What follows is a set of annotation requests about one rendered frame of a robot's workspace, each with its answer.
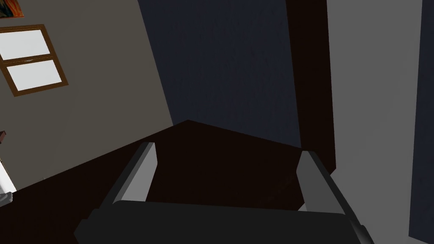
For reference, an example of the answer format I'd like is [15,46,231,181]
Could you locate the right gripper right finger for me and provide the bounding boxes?
[296,150,363,227]

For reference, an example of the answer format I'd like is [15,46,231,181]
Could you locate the orange picture on wall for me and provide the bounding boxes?
[0,0,25,19]

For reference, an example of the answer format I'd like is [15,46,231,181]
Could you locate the dark blue door leaf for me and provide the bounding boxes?
[137,0,302,148]

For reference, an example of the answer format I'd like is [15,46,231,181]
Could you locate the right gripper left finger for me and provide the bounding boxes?
[101,141,158,206]

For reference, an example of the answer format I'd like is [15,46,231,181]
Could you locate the brown framed window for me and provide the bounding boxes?
[0,24,69,97]

